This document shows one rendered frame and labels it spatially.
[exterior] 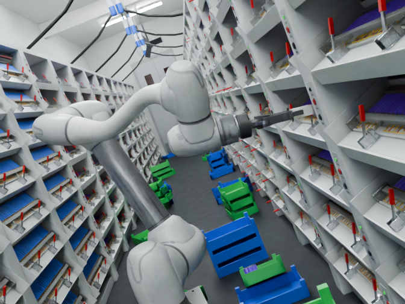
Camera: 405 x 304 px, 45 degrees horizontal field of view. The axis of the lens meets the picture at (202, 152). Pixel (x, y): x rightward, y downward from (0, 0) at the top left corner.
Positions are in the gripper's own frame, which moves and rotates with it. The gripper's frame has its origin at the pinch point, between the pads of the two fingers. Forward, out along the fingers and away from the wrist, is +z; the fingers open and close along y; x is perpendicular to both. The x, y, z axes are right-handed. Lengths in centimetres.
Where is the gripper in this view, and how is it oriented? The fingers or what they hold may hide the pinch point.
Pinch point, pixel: (302, 111)
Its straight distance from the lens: 153.0
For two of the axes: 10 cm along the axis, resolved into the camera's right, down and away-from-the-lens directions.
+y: 0.4, 1.0, -9.9
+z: 9.7, -2.4, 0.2
